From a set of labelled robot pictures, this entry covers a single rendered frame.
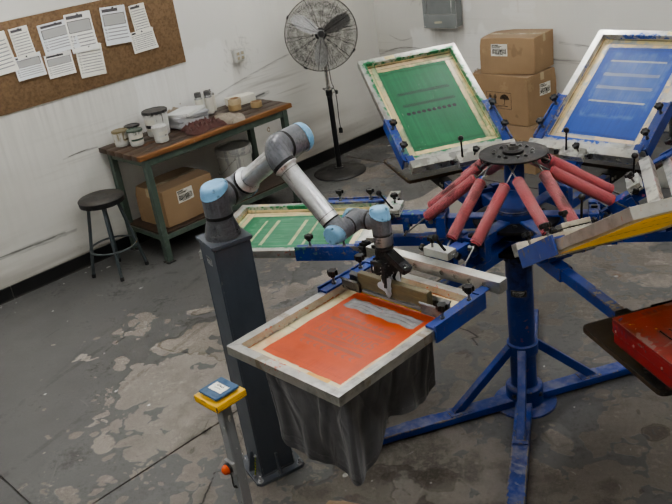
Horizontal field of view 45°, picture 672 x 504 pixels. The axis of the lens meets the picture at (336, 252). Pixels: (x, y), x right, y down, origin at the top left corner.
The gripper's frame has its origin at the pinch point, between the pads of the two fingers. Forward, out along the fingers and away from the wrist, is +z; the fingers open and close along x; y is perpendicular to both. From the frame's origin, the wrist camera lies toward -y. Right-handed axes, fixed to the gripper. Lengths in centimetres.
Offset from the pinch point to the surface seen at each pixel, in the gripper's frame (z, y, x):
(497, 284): -2.0, -32.8, -21.4
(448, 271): -2.1, -9.9, -21.5
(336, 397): 2, -28, 60
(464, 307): 0.6, -29.8, -4.7
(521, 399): 82, -11, -63
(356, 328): 5.2, 1.0, 21.4
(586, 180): -14, -24, -103
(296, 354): 5.1, 7.2, 46.5
